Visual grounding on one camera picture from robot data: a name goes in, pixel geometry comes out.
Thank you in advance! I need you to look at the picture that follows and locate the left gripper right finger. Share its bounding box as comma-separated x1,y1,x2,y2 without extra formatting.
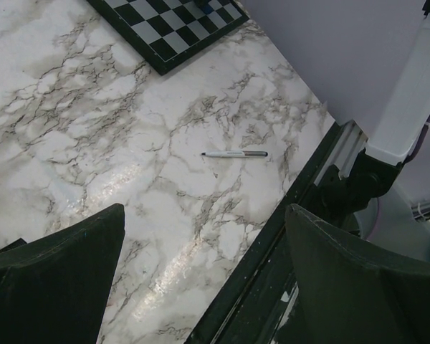
285,204,430,343

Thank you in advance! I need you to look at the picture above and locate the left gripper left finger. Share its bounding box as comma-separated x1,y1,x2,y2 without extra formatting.
0,204,125,343

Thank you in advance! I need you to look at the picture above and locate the blue whiteboard marker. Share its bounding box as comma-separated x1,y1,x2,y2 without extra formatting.
201,150,268,158

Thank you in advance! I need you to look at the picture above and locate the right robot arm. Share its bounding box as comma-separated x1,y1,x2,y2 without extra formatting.
312,1,430,226

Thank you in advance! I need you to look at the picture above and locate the black grey chessboard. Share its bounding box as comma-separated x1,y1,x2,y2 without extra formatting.
88,0,249,75

